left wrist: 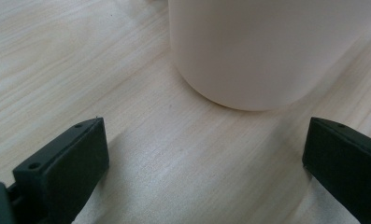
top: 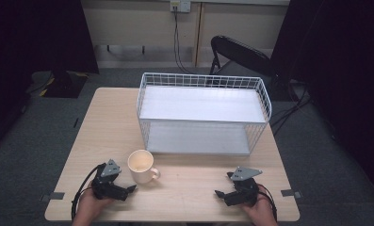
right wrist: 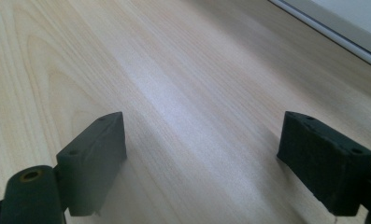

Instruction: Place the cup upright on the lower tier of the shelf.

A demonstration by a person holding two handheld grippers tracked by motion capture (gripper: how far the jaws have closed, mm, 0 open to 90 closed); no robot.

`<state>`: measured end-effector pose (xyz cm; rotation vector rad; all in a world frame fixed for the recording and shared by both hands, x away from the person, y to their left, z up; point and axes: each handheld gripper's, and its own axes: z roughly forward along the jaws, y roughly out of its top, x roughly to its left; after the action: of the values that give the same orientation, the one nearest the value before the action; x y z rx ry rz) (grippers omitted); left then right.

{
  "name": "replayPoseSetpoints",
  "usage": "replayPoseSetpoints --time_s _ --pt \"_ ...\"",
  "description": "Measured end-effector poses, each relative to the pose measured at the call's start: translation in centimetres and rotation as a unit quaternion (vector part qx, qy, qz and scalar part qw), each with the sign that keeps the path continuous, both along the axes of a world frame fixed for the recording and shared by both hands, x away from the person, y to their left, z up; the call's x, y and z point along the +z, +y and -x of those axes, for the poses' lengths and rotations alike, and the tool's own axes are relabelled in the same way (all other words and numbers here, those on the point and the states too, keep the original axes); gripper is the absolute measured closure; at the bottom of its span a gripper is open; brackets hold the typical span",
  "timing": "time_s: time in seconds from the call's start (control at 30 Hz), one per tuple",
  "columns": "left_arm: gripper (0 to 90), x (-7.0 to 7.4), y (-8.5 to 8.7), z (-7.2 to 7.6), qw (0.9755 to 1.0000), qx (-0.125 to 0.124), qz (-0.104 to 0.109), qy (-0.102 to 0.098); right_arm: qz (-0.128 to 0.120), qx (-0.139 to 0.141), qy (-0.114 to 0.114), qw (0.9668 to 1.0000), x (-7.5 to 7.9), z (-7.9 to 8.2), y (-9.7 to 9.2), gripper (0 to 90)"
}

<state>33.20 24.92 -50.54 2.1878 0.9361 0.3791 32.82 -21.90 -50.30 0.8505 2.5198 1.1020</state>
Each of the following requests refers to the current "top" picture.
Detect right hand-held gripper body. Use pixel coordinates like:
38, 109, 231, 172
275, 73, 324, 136
222, 166, 264, 207

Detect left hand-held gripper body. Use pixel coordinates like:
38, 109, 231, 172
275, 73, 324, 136
90, 158, 129, 202

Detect cream ceramic cup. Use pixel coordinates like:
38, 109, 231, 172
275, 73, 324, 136
126, 149, 161, 185

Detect white wire shelf rack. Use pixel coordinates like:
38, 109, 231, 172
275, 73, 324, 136
136, 72, 273, 156

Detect person's left hand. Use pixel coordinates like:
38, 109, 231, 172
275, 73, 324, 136
75, 181, 115, 222

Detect person's right hand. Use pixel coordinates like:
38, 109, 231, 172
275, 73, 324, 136
239, 184, 276, 223

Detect grey tape strip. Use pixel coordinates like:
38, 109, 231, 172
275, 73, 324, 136
280, 188, 303, 200
41, 191, 66, 202

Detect black stand base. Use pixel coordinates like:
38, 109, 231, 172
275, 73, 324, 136
42, 69, 89, 99

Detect black folding chair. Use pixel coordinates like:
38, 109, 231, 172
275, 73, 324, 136
208, 35, 278, 87

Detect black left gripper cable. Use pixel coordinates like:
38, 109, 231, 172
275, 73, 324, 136
70, 162, 107, 221

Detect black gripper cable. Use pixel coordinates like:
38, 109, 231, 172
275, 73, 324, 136
257, 184, 279, 221
70, 162, 107, 221

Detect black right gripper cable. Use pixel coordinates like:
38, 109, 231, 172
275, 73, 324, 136
257, 184, 279, 221

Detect black floor cables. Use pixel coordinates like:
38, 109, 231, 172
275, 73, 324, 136
268, 79, 313, 137

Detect black power cable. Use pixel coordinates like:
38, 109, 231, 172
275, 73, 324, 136
172, 7, 195, 75

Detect white wall socket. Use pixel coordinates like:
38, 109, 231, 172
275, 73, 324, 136
170, 0, 192, 14

